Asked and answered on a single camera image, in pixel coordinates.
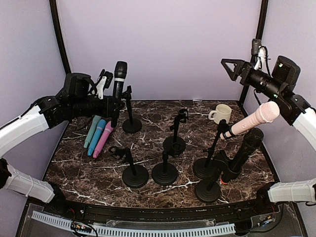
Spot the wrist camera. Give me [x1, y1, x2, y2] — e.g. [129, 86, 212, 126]
[251, 39, 268, 70]
[96, 69, 114, 99]

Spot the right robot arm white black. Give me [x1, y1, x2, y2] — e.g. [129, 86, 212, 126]
[221, 55, 316, 214]

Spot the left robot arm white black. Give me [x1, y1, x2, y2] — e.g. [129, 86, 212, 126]
[0, 71, 126, 215]

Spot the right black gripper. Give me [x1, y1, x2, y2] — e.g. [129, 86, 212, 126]
[222, 58, 284, 101]

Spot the black mic stand blue mic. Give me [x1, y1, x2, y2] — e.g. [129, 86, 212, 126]
[122, 85, 142, 134]

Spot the black frame post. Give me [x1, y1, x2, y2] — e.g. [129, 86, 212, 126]
[49, 0, 71, 74]
[239, 0, 269, 106]

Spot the black microphone white ring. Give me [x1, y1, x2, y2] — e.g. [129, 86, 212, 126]
[110, 61, 128, 128]

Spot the mint green microphone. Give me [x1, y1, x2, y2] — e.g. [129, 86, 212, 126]
[83, 116, 101, 149]

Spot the beige mug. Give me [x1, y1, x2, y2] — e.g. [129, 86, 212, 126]
[208, 104, 232, 124]

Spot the right black frame post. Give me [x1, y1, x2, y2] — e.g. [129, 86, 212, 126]
[239, 0, 269, 106]

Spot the white slotted cable duct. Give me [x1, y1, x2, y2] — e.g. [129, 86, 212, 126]
[31, 211, 236, 237]

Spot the black microphone orange base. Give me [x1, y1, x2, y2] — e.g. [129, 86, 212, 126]
[221, 127, 264, 184]

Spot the cream pink microphone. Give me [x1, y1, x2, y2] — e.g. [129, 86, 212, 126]
[220, 101, 280, 140]

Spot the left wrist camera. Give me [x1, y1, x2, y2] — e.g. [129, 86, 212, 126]
[96, 69, 114, 99]

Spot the left black frame post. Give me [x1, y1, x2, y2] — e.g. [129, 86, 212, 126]
[49, 0, 71, 74]

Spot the black mic stand cream mic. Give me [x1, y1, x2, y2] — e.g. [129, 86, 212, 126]
[193, 119, 235, 179]

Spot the black front table rail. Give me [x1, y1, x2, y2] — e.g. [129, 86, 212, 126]
[61, 199, 280, 223]

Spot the blue microphone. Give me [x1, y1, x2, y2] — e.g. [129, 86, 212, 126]
[87, 119, 106, 156]

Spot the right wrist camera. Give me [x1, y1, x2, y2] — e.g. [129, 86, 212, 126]
[251, 39, 268, 70]

